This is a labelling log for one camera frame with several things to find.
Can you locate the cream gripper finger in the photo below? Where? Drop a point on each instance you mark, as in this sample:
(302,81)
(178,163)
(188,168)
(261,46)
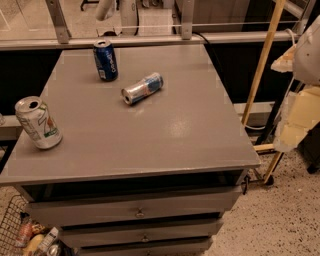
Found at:
(300,114)

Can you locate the blue pepsi can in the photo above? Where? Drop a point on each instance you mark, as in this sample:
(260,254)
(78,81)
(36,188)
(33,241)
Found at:
(105,60)

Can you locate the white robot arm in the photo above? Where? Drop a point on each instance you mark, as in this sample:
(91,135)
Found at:
(303,58)

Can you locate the silver blue red bull can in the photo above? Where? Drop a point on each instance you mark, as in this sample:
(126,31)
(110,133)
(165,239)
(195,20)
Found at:
(145,87)

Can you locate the white green 7up can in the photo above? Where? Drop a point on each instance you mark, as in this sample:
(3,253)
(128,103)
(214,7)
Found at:
(34,116)

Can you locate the grey bottom drawer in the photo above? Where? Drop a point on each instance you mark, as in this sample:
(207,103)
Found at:
(158,248)

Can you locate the grey drawer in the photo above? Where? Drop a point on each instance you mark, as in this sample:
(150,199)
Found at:
(142,233)
(158,248)
(135,207)

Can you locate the grey middle drawer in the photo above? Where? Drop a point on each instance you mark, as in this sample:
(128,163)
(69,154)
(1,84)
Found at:
(142,233)

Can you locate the grey metal railing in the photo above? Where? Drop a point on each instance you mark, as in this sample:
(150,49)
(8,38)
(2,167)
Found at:
(64,40)

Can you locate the grey top drawer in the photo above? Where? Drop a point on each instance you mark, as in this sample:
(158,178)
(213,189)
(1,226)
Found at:
(135,207)

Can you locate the white box in basket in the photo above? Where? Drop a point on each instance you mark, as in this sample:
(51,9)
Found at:
(47,242)

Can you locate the yellow item in basket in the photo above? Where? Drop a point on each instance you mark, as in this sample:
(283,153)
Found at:
(33,245)

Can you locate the orange snack bottle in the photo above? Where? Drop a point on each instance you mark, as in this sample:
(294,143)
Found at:
(25,232)

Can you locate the wire basket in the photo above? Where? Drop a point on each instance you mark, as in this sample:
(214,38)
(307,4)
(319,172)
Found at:
(10,224)

